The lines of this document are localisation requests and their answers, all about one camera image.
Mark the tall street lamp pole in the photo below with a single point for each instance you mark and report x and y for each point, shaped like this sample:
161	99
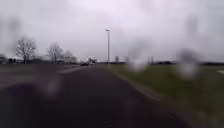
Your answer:
108	46

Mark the dark building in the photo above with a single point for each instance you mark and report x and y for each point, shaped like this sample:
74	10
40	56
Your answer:
92	60

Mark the vehicle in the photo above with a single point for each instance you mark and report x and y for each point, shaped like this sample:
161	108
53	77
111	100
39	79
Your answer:
85	63

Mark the pale strip beside road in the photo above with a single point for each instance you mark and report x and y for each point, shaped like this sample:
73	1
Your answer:
71	70

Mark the dark asphalt path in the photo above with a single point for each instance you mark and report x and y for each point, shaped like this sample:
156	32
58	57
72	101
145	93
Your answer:
90	100

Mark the small bare tree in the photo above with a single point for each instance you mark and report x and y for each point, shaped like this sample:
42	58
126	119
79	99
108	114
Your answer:
69	57

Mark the pale kerb strip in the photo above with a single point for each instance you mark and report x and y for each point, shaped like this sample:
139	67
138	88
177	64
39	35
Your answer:
146	91

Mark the green grass field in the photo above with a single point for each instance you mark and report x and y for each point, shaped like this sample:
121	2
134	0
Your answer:
173	80

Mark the distant line of trees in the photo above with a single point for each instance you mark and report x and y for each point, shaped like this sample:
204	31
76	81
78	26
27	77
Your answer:
200	63

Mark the large bare tree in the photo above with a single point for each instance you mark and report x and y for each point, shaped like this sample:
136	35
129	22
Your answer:
25	50

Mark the grey asphalt road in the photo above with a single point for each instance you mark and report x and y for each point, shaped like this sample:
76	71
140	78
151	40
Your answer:
13	77

